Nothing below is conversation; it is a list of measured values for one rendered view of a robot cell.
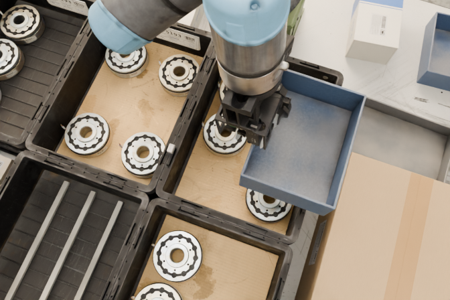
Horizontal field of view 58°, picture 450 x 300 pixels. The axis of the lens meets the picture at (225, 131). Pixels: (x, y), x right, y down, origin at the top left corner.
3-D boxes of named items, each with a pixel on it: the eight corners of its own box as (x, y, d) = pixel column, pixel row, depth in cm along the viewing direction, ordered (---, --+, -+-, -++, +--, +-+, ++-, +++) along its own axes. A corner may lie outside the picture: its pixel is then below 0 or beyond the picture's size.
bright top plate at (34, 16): (15, 1, 108) (14, -1, 108) (47, 13, 107) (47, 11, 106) (-7, 31, 105) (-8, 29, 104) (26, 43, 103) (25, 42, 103)
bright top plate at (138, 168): (131, 127, 95) (130, 126, 95) (172, 139, 94) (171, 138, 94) (114, 167, 92) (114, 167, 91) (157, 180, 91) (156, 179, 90)
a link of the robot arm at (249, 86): (231, 12, 46) (300, 32, 44) (234, 36, 50) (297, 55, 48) (204, 67, 44) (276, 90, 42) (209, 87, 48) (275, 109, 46)
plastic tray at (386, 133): (329, 164, 108) (334, 159, 103) (352, 100, 114) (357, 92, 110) (431, 204, 104) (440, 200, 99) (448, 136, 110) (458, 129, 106)
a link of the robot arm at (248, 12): (274, -78, 36) (305, -3, 32) (273, 6, 46) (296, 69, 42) (187, -54, 36) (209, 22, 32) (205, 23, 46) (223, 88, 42)
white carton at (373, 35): (353, 1, 126) (362, -19, 117) (392, 9, 125) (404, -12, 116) (344, 56, 119) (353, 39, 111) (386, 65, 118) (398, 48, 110)
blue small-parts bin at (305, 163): (274, 84, 75) (280, 65, 69) (353, 111, 74) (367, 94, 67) (238, 185, 69) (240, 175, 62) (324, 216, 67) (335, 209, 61)
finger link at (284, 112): (258, 120, 63) (254, 94, 55) (262, 110, 64) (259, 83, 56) (286, 129, 62) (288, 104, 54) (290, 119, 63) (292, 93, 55)
